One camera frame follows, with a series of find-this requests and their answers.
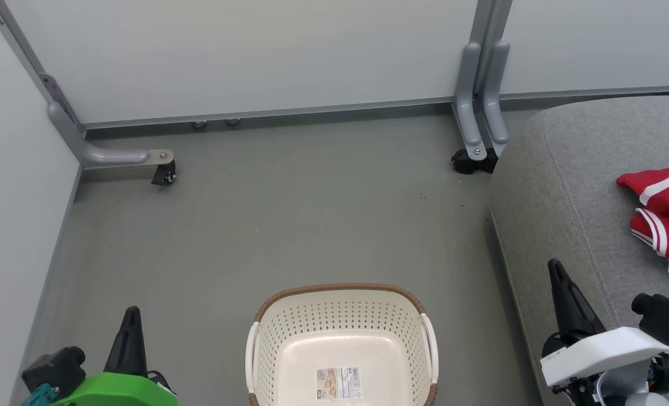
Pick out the thin black left gripper cable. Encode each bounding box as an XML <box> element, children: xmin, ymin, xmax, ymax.
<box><xmin>145</xmin><ymin>369</ymin><xmax>174</xmax><ymax>392</ymax></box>

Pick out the grey corner partition post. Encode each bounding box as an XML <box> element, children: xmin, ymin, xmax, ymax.
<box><xmin>0</xmin><ymin>0</ymin><xmax>82</xmax><ymax>131</ymax></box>

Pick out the red clothing with white stripes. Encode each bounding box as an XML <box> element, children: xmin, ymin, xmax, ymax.
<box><xmin>616</xmin><ymin>164</ymin><xmax>669</xmax><ymax>277</ymax></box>

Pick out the paper label sticker in basket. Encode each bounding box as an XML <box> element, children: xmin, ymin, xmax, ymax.
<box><xmin>315</xmin><ymin>367</ymin><xmax>362</xmax><ymax>401</ymax></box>

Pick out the cream perforated laundry basket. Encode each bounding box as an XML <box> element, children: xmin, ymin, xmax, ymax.
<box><xmin>245</xmin><ymin>283</ymin><xmax>440</xmax><ymax>406</ymax></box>

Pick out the grey partition foot short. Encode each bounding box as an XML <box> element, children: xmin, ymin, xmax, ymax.
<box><xmin>482</xmin><ymin>39</ymin><xmax>509</xmax><ymax>157</ymax></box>

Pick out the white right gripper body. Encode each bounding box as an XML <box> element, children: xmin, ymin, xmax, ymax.
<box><xmin>540</xmin><ymin>326</ymin><xmax>669</xmax><ymax>390</ymax></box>

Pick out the grey partition foot long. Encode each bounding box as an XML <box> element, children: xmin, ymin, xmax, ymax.
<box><xmin>453</xmin><ymin>42</ymin><xmax>488</xmax><ymax>161</ymax></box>

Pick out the grey side partition bottom rail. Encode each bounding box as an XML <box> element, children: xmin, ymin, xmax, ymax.
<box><xmin>8</xmin><ymin>168</ymin><xmax>82</xmax><ymax>406</ymax></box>

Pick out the grey double partition post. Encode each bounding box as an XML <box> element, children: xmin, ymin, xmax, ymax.
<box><xmin>469</xmin><ymin>0</ymin><xmax>514</xmax><ymax>96</ymax></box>

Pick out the grey fabric sofa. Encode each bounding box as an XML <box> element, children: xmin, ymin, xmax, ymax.
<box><xmin>488</xmin><ymin>95</ymin><xmax>669</xmax><ymax>406</ymax></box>

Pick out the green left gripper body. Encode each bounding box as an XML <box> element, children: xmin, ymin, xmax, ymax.
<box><xmin>50</xmin><ymin>372</ymin><xmax>178</xmax><ymax>406</ymax></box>

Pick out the grey back partition bottom rail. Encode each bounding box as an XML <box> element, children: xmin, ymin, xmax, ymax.
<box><xmin>82</xmin><ymin>97</ymin><xmax>458</xmax><ymax>131</ymax></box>

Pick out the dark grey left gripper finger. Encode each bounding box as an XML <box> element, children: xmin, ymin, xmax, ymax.
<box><xmin>103</xmin><ymin>306</ymin><xmax>149</xmax><ymax>377</ymax></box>

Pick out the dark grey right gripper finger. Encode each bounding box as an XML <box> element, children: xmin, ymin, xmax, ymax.
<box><xmin>547</xmin><ymin>258</ymin><xmax>606</xmax><ymax>340</ymax></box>

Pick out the grey curved corner partition foot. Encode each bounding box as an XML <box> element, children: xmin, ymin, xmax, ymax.
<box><xmin>47</xmin><ymin>101</ymin><xmax>175</xmax><ymax>170</ymax></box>

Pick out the grey bottom rail behind sofa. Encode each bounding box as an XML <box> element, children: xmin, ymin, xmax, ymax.
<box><xmin>499</xmin><ymin>85</ymin><xmax>669</xmax><ymax>103</ymax></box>

